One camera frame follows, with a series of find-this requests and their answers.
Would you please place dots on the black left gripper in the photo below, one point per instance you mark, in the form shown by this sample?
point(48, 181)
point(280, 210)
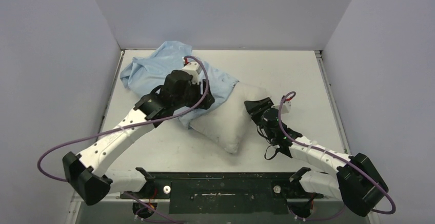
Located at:
point(205, 101)

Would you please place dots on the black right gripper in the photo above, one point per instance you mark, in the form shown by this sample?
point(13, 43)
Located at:
point(260, 107)

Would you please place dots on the white pillow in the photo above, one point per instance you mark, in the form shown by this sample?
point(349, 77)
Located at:
point(227, 124)

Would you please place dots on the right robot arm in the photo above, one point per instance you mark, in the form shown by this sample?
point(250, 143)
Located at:
point(353, 179)

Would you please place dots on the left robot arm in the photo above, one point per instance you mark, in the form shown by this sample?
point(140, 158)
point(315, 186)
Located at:
point(88, 171)

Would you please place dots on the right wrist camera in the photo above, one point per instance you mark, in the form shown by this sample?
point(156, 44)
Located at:
point(284, 108)

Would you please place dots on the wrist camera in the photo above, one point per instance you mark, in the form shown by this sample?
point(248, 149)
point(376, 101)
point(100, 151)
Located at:
point(284, 108)
point(194, 69)

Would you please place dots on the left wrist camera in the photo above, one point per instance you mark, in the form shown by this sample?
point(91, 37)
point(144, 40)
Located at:
point(194, 69)

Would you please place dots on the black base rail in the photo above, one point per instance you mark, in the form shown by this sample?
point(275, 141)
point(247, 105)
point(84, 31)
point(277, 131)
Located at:
point(224, 193)

